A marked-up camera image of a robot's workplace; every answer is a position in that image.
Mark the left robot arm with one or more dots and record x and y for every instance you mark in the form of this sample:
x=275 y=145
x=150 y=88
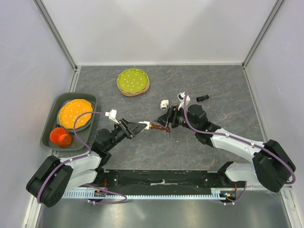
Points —
x=56 y=176

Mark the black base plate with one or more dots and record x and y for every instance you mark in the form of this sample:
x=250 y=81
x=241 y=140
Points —
x=163 y=182

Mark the dark green plate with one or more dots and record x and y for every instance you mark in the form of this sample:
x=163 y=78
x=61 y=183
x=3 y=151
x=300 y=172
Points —
x=77 y=129

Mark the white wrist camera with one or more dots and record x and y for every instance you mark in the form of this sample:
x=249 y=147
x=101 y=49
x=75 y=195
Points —
x=184 y=100
x=112 y=115

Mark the dark green tray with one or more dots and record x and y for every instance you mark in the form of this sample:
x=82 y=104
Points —
x=52 y=120

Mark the second white elbow fitting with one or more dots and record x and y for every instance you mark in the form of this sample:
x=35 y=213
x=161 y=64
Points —
x=164 y=104

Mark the pink plate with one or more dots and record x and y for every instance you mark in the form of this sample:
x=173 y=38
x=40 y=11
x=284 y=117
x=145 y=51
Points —
x=145 y=91

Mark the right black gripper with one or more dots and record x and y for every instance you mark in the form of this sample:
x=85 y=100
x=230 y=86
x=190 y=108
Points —
x=173 y=113

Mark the green dotted plate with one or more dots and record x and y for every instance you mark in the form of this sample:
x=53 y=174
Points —
x=132 y=81

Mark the brown wooden plate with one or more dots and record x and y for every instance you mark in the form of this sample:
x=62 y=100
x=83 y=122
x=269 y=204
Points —
x=133 y=95

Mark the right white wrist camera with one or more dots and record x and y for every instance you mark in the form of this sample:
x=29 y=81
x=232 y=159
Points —
x=184 y=100

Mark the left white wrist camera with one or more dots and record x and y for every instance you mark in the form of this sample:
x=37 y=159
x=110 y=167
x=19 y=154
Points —
x=112 y=115

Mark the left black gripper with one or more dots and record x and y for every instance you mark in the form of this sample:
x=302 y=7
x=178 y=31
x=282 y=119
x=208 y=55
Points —
x=130 y=129

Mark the orange dotted plate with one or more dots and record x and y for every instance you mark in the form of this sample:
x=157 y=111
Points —
x=73 y=109

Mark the slotted cable duct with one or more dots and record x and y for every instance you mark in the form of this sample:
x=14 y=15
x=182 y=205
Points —
x=91 y=194

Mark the orange plastic cup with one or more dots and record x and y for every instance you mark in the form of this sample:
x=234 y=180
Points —
x=60 y=137

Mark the white elbow pipe fitting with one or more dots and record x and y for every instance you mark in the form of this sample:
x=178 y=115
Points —
x=146 y=123

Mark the black cylindrical pipe piece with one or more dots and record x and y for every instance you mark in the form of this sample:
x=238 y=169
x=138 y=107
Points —
x=202 y=98

